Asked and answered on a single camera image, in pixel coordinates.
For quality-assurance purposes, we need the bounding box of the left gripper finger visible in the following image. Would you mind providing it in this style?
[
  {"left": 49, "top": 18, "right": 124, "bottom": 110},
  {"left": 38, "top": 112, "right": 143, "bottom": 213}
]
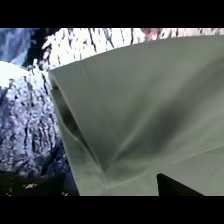
[{"left": 156, "top": 172, "right": 205, "bottom": 197}]

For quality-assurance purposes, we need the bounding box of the khaki T-shirt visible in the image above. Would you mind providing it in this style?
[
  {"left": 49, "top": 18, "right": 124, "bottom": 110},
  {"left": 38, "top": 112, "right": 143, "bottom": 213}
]
[{"left": 48, "top": 34, "right": 224, "bottom": 197}]

